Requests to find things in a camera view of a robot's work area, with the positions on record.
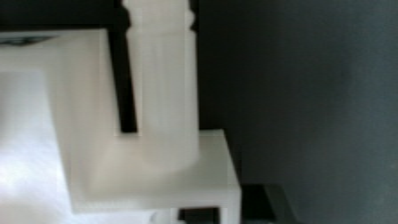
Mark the white chair leg with tag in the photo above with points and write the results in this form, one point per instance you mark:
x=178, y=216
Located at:
x=164, y=64

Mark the white chair seat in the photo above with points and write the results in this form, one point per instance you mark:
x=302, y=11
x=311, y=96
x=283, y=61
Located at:
x=110, y=178

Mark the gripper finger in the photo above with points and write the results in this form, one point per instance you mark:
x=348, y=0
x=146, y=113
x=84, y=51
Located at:
x=265, y=208

